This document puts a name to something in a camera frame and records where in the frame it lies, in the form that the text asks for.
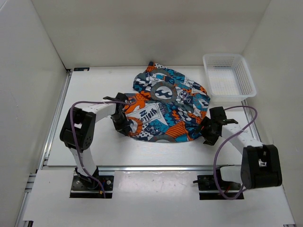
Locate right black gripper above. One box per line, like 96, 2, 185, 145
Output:
194, 116, 220, 146

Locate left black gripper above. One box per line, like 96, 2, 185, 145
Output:
110, 112, 130, 135

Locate colourful patterned shorts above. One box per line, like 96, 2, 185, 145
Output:
124, 61, 210, 142

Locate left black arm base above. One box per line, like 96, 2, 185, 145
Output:
70, 172, 114, 199

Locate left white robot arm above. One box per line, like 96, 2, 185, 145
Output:
60, 93, 132, 189

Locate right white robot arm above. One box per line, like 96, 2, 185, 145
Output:
199, 106, 282, 190

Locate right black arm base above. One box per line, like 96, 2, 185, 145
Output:
193, 175, 241, 201

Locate white plastic mesh basket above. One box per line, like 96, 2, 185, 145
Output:
203, 53, 257, 105

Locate small dark label sticker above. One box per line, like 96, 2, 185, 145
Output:
73, 67, 90, 71

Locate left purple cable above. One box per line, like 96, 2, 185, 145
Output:
70, 100, 133, 198

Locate aluminium front rail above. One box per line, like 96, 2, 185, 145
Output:
36, 166, 213, 172

